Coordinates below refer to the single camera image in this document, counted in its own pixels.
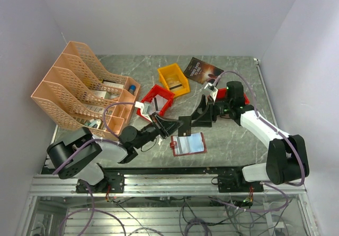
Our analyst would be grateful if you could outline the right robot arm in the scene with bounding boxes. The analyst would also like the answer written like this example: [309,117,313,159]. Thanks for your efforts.
[191,81,309,192]

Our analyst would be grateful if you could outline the peach plastic desk organizer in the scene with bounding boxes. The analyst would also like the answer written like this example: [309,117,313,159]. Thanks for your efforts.
[31,41,141,140]

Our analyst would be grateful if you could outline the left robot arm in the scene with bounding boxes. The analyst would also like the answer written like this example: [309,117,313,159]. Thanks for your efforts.
[47,113,184,192]

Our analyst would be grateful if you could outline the red plastic bin with cards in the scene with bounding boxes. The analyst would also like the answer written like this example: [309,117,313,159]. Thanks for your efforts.
[140,85,175,116]

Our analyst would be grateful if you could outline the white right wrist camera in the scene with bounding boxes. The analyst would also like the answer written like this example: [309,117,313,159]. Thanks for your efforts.
[204,82,218,102]

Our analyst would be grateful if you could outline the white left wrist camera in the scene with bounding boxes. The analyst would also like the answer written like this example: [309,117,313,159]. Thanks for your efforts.
[135,102,155,121]

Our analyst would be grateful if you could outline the dark booklet three days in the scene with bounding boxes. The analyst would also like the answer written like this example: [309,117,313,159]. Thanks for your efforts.
[183,57,224,84]

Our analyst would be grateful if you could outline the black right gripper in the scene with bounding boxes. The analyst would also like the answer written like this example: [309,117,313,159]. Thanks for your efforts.
[189,95,232,127]

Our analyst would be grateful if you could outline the aluminium mounting rail frame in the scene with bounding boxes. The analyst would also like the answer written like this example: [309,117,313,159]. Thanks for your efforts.
[17,167,319,235]

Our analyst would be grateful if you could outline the yellow plastic bin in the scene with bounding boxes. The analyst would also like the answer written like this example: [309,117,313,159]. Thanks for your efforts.
[157,63,190,98]

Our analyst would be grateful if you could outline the black credit card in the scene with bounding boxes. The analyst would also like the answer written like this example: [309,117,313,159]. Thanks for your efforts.
[178,116,191,137]

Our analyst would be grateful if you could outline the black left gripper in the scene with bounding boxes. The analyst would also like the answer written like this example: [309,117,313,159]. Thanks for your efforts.
[133,112,184,149]

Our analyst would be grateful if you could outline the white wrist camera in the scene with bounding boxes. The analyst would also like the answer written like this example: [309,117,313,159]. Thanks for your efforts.
[135,102,155,121]
[204,82,218,102]

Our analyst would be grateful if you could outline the grey striped card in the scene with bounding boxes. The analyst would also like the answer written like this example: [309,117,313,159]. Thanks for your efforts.
[177,137,190,155]

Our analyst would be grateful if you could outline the blue capped bottle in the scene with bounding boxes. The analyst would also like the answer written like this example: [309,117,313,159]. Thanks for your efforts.
[128,85,136,94]

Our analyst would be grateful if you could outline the gold card in yellow bin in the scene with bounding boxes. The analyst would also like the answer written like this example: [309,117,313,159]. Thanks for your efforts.
[166,75,183,93]

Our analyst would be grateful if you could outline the red leather card holder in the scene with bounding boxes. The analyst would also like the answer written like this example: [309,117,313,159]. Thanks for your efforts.
[169,132,207,157]

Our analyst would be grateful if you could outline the white credit card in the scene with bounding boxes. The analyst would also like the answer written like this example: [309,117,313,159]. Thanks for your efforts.
[151,95,168,113]

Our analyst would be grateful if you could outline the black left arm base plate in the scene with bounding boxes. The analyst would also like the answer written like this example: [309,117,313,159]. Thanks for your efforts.
[75,173,125,194]

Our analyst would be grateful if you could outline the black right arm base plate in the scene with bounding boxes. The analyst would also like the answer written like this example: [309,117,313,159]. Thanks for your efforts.
[211,166,264,193]

